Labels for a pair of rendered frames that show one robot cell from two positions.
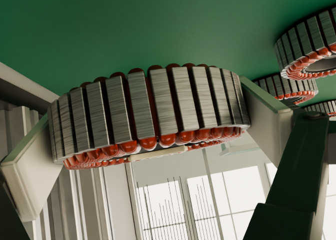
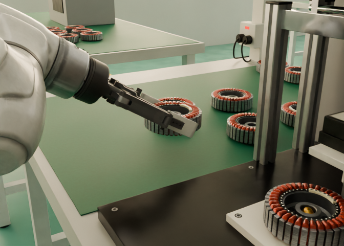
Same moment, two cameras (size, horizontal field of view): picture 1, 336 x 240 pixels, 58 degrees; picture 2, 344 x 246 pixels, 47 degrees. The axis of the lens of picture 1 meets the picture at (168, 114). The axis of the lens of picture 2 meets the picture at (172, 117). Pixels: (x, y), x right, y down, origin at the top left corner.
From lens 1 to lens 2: 71 cm
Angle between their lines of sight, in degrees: 60
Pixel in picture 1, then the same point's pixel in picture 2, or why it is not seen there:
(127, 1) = (170, 154)
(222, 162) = not seen: outside the picture
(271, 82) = (220, 107)
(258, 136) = (151, 101)
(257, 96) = not seen: hidden behind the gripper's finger
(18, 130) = (255, 149)
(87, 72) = (229, 154)
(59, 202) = (304, 103)
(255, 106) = not seen: hidden behind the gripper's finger
